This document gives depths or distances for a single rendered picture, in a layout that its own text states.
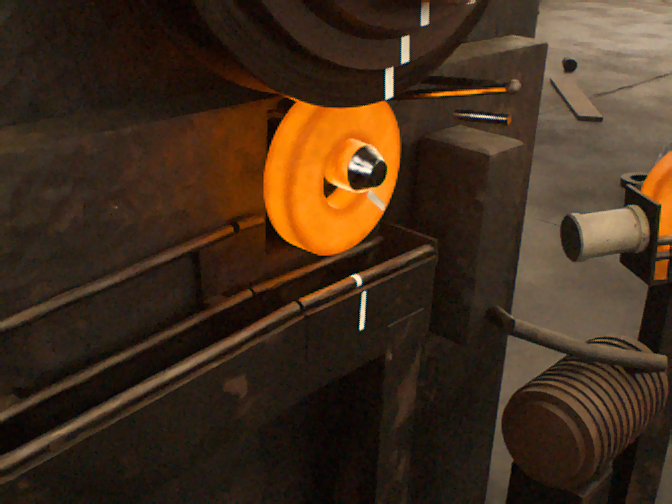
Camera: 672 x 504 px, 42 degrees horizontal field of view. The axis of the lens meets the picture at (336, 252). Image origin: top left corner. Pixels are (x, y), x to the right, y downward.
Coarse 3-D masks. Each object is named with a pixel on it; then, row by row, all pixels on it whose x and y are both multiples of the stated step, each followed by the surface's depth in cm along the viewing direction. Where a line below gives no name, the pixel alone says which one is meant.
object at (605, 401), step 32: (544, 384) 102; (576, 384) 102; (608, 384) 104; (640, 384) 106; (512, 416) 103; (544, 416) 100; (576, 416) 99; (608, 416) 101; (640, 416) 106; (512, 448) 105; (544, 448) 101; (576, 448) 98; (608, 448) 101; (512, 480) 110; (544, 480) 103; (576, 480) 101; (608, 480) 108
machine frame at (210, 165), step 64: (0, 0) 65; (64, 0) 69; (128, 0) 73; (512, 0) 116; (0, 64) 66; (64, 64) 70; (128, 64) 75; (192, 64) 80; (448, 64) 100; (512, 64) 110; (0, 128) 68; (64, 128) 69; (128, 128) 70; (192, 128) 75; (256, 128) 81; (512, 128) 115; (0, 192) 64; (64, 192) 67; (128, 192) 72; (192, 192) 77; (256, 192) 83; (0, 256) 65; (64, 256) 69; (128, 256) 74; (192, 256) 79; (256, 256) 86; (320, 256) 93; (512, 256) 126; (64, 320) 71; (128, 320) 76; (256, 320) 89; (128, 384) 78; (448, 384) 123; (0, 448) 70; (256, 448) 95; (320, 448) 104; (448, 448) 129
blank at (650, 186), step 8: (664, 160) 107; (656, 168) 108; (664, 168) 106; (648, 176) 108; (656, 176) 107; (664, 176) 106; (648, 184) 108; (656, 184) 106; (664, 184) 106; (648, 192) 108; (656, 192) 106; (664, 192) 106; (656, 200) 107; (664, 200) 107; (664, 208) 107; (664, 216) 108; (664, 224) 108; (664, 232) 109; (664, 248) 110
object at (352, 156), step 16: (272, 128) 83; (352, 144) 78; (368, 144) 79; (336, 160) 78; (352, 160) 77; (368, 160) 77; (336, 176) 78; (352, 176) 77; (368, 176) 77; (384, 176) 78
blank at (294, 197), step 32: (288, 128) 75; (320, 128) 75; (352, 128) 79; (384, 128) 82; (288, 160) 75; (320, 160) 77; (384, 160) 84; (288, 192) 75; (320, 192) 78; (352, 192) 83; (384, 192) 85; (288, 224) 77; (320, 224) 79; (352, 224) 83
